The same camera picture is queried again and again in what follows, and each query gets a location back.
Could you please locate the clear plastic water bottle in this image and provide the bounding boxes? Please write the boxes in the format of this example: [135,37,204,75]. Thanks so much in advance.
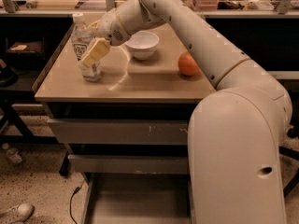
[71,12,101,82]

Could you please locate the grey drawer cabinet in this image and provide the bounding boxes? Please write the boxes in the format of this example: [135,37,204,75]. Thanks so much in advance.
[36,25,214,224]

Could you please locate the black cable on floor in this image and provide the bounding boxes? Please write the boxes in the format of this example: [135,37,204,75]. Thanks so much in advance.
[68,180,86,224]

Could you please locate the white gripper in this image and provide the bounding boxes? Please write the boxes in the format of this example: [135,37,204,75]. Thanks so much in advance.
[78,8,131,69]

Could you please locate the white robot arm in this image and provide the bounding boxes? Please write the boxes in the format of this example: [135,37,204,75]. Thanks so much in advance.
[81,0,292,224]

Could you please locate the white ceramic bowl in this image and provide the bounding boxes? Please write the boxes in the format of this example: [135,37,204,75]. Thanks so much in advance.
[125,31,160,60]

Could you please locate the middle grey drawer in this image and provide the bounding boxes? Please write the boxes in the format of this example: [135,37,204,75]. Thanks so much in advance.
[68,154,189,175]

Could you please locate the black office chair base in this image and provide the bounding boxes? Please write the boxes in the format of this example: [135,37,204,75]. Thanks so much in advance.
[278,123,299,197]

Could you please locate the white sneaker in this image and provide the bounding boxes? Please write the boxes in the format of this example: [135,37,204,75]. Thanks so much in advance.
[0,203,35,224]

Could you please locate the top grey drawer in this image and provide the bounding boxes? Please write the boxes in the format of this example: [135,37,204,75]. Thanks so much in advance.
[48,119,188,146]

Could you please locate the small bottle on floor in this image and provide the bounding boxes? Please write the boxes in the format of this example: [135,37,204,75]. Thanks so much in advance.
[2,143,22,164]

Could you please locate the open bottom grey drawer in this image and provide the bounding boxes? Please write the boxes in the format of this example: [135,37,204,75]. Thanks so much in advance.
[81,174,192,224]

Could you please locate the orange fruit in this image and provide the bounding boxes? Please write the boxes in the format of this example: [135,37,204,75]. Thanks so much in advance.
[178,51,200,77]

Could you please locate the black side table frame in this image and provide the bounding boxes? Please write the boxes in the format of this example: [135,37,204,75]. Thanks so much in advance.
[0,37,71,177]

